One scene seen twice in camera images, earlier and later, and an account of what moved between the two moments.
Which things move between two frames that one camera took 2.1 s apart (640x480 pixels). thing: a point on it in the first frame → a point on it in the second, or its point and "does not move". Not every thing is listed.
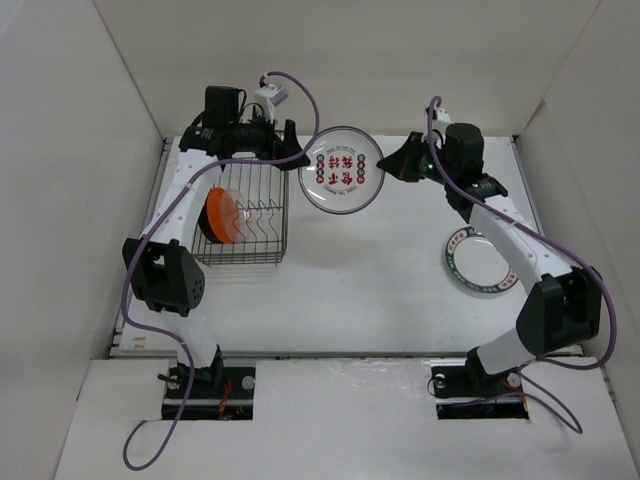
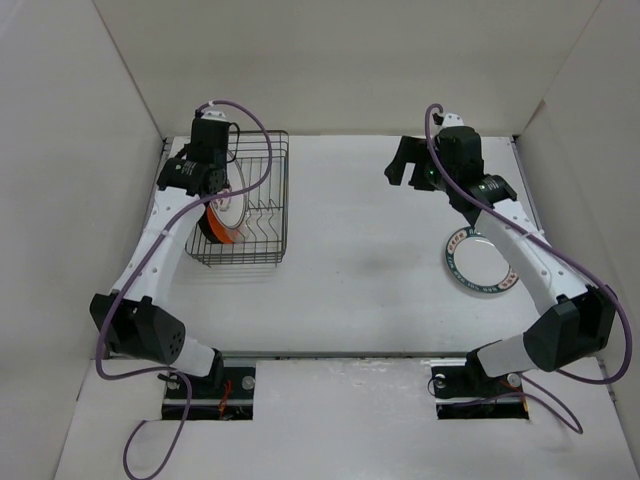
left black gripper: (271, 138) → (225, 164)
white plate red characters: (343, 177) → (231, 211)
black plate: (204, 225) does not move
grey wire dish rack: (265, 188) does not move
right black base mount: (463, 390) does not move
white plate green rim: (476, 264) does not move
